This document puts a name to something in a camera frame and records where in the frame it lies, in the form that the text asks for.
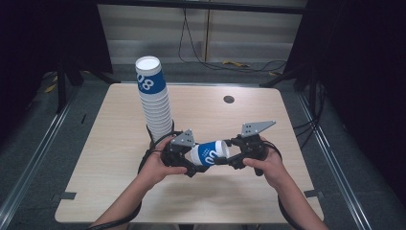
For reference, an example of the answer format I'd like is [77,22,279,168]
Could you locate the right hand-held gripper black cable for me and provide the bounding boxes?
[261,139,305,230]

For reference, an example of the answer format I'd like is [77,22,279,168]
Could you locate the black overhead beam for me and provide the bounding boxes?
[95,0,308,15]

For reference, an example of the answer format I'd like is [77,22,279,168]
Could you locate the black cup holder stand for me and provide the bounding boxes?
[145,119,177,151]

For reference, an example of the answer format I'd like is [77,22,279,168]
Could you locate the black hanging wall cable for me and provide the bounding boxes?
[177,8,288,74]

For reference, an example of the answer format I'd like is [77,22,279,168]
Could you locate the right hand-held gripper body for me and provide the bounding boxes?
[237,120,277,161]

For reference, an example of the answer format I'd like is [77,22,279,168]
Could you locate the grey tape strip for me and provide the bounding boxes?
[52,191,78,201]
[303,189,324,198]

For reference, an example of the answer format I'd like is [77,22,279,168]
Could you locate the person's left hand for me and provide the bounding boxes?
[137,136,189,193]

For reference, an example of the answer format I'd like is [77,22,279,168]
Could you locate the person's right hand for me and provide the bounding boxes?
[242,136,285,190]

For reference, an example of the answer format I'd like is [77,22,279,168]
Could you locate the stack of white paper cups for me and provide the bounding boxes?
[134,56,175,144]

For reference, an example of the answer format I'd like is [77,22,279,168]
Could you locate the dark curtain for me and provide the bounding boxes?
[0,0,113,143]
[282,0,406,207]

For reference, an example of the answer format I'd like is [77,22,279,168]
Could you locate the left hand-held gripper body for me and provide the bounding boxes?
[160,128,196,168]

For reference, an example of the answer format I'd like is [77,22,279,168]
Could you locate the black floor cables bundle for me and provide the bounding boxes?
[292,81,327,150]

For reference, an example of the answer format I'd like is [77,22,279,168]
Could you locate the black metal stand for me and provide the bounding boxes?
[55,61,84,115]

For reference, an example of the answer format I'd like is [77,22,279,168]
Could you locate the hand-held gripper black cable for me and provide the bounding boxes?
[261,139,305,230]
[85,129,184,230]

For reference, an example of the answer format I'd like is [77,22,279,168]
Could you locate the blue and white paper cup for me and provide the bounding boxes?
[190,139,231,168]

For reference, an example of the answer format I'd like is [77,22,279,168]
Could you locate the metal floor rail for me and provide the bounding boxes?
[0,102,73,222]
[298,92,373,230]

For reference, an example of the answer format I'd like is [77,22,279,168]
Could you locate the left hand-held gripper black cable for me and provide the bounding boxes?
[85,129,184,230]

